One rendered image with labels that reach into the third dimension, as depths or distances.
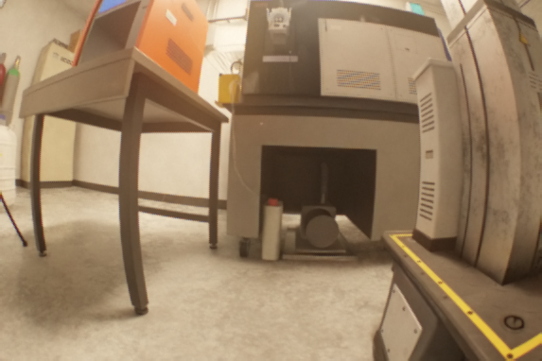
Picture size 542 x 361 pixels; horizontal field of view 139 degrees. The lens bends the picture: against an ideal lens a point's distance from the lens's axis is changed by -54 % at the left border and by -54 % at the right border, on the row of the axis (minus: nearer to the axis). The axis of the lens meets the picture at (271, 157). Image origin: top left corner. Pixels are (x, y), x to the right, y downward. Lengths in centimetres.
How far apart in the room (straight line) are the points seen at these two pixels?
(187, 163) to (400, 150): 203
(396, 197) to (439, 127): 62
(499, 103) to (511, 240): 22
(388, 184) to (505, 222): 73
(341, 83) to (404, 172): 52
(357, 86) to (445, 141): 72
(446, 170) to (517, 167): 18
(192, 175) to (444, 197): 225
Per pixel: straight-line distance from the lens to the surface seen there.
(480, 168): 48
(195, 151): 242
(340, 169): 167
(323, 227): 114
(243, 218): 102
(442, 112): 52
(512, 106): 42
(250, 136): 99
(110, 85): 58
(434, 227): 52
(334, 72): 116
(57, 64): 366
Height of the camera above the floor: 45
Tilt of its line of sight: 3 degrees up
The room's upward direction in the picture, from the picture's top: 2 degrees clockwise
